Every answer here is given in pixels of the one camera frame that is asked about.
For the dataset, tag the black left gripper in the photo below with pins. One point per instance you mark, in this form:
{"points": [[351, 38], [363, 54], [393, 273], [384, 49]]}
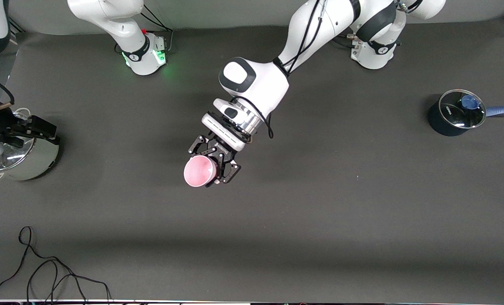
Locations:
{"points": [[218, 148]]}

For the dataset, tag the pink plastic cup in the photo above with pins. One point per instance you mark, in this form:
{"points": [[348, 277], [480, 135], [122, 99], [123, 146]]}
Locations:
{"points": [[199, 171]]}

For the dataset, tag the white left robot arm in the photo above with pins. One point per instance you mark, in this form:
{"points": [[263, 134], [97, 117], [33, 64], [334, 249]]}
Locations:
{"points": [[269, 84]]}

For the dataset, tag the glass lid with beige knob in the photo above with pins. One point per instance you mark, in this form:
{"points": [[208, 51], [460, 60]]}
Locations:
{"points": [[19, 154]]}

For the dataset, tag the stainless steel pot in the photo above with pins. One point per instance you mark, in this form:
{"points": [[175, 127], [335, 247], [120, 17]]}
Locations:
{"points": [[44, 161]]}

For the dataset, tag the dark grey table mat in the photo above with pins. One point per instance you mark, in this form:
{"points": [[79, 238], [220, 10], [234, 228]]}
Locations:
{"points": [[277, 237]]}

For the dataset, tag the dark blue saucepan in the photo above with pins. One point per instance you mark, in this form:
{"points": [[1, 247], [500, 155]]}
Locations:
{"points": [[440, 125]]}

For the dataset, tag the glass lid with blue knob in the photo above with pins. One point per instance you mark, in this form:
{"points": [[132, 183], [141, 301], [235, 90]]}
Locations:
{"points": [[459, 110]]}

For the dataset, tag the aluminium frame profile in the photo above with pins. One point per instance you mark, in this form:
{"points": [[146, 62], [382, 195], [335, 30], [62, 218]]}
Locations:
{"points": [[15, 27]]}

